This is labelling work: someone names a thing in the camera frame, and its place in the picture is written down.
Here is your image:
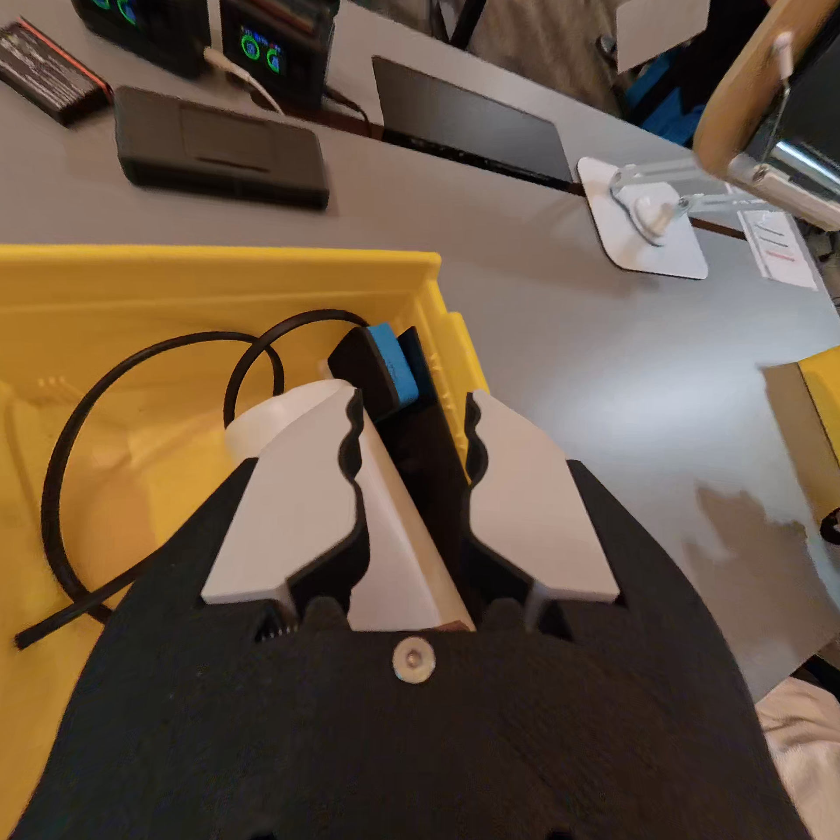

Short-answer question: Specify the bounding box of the black rectangular case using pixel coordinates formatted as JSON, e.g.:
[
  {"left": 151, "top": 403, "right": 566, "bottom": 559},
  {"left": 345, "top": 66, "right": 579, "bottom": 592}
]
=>
[{"left": 113, "top": 85, "right": 330, "bottom": 212}]

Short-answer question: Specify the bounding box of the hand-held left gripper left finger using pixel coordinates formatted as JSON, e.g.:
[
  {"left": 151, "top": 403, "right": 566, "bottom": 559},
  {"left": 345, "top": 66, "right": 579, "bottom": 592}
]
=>
[{"left": 200, "top": 387, "right": 370, "bottom": 606}]

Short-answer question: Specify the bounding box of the blue plastic bin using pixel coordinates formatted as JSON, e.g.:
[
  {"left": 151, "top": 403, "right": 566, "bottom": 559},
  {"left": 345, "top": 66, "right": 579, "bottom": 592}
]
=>
[{"left": 623, "top": 49, "right": 698, "bottom": 147}]

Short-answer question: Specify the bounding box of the black battery pack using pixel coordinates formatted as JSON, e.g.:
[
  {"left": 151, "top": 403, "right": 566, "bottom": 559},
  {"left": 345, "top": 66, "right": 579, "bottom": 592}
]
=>
[{"left": 0, "top": 18, "right": 114, "bottom": 127}]

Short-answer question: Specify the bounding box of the printed paper sheet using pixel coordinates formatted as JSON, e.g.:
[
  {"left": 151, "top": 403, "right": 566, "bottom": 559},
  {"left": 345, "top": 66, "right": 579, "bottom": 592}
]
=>
[{"left": 736, "top": 209, "right": 820, "bottom": 291}]

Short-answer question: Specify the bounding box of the white plastic container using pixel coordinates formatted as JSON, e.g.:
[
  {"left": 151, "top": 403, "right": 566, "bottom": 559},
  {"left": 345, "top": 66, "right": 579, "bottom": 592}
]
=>
[{"left": 225, "top": 379, "right": 478, "bottom": 632}]

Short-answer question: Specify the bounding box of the yellow plastic bin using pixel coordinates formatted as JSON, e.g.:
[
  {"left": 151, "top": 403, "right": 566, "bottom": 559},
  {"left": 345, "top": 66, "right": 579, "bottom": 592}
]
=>
[
  {"left": 796, "top": 346, "right": 840, "bottom": 547},
  {"left": 0, "top": 245, "right": 492, "bottom": 840}
]

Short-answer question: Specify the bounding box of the black thick cable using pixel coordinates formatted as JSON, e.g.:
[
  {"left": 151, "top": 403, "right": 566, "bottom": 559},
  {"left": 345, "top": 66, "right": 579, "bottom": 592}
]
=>
[{"left": 14, "top": 308, "right": 371, "bottom": 651}]

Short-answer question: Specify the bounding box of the black and blue block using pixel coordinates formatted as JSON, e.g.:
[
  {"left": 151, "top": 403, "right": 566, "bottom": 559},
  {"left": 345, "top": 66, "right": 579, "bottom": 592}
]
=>
[{"left": 377, "top": 326, "right": 472, "bottom": 592}]

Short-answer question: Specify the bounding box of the black flat pad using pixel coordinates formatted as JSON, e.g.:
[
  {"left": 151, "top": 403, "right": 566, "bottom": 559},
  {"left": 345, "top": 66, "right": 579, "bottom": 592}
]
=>
[{"left": 371, "top": 54, "right": 577, "bottom": 186}]

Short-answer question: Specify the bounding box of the white charger cable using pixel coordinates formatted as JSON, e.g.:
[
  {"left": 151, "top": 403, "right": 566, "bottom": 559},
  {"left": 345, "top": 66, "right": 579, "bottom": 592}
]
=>
[{"left": 202, "top": 46, "right": 286, "bottom": 117}]

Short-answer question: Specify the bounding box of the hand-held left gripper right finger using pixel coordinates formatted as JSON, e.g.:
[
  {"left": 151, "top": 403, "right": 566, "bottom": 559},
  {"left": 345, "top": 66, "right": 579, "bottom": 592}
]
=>
[{"left": 461, "top": 391, "right": 621, "bottom": 606}]

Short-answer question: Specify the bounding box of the black tablet beige board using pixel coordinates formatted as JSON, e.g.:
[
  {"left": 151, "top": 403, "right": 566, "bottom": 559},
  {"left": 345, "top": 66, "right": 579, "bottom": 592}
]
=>
[{"left": 692, "top": 0, "right": 840, "bottom": 191}]

